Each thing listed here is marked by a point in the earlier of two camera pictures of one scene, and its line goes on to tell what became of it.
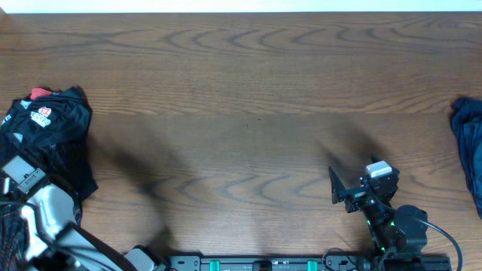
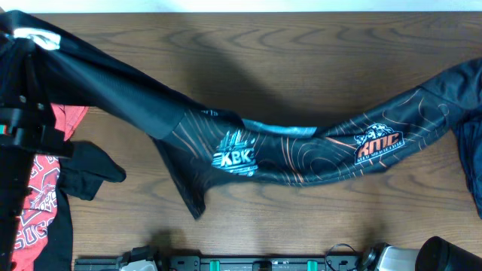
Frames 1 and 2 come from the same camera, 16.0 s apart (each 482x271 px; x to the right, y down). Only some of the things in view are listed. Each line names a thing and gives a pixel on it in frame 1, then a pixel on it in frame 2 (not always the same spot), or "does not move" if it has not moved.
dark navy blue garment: (467, 118) does not move
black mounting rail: (310, 263) does not move
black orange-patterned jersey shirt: (51, 131) to (203, 146)
